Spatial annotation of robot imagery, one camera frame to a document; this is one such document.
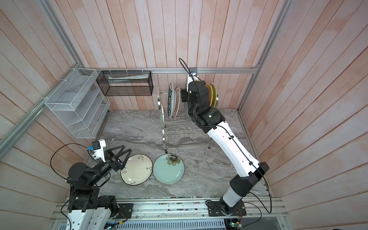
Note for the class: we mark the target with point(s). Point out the dark teal ceramic plate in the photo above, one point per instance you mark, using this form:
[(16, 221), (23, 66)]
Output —
[(186, 110)]

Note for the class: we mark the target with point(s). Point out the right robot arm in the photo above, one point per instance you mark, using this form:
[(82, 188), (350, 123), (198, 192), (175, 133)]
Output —
[(249, 170)]

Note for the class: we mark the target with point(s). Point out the cream floral plate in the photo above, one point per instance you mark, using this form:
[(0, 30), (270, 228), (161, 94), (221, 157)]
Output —
[(137, 170)]

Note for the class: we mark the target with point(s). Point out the white plate with text rim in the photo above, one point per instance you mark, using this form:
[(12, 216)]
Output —
[(171, 101)]

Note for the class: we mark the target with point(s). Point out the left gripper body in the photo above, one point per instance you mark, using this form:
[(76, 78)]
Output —
[(115, 166)]

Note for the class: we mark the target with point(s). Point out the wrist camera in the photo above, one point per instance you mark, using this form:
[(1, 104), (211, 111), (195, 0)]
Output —
[(192, 76), (96, 150)]

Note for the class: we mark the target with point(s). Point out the light green flower plate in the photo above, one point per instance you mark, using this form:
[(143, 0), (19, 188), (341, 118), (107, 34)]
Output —
[(168, 169)]

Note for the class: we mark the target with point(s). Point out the white wire mesh shelf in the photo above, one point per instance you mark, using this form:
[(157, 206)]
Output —
[(77, 105)]

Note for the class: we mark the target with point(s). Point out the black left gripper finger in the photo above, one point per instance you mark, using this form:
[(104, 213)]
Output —
[(115, 152), (122, 163)]

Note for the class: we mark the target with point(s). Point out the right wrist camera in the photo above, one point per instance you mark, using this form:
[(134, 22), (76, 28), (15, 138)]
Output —
[(192, 76)]

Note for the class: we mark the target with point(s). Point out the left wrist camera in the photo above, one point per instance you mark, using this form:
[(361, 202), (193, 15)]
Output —
[(96, 150)]

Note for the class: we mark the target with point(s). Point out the rolled paper tube in basket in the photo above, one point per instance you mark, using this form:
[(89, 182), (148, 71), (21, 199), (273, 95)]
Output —
[(129, 79)]

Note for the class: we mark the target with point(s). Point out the orange woven bamboo plate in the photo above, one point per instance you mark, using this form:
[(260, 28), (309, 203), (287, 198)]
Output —
[(211, 93)]

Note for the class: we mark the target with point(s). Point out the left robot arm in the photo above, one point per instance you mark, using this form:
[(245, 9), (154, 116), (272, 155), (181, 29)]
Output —
[(87, 210)]

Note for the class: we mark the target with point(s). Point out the orange sunburst plate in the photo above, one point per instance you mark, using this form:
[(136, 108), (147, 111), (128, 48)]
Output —
[(177, 101)]

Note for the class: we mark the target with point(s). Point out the black mesh wall basket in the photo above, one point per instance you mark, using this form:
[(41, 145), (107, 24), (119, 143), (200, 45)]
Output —
[(124, 89)]

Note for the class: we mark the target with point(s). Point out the yellow green woven plate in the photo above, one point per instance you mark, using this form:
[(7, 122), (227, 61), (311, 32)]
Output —
[(214, 102)]

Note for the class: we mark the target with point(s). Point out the stainless steel dish rack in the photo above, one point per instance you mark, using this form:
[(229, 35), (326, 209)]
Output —
[(179, 131)]

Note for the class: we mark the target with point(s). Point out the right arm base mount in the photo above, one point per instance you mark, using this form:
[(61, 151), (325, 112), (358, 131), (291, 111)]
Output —
[(219, 208)]

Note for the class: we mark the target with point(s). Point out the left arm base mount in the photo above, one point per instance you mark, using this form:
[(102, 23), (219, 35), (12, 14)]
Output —
[(125, 211)]

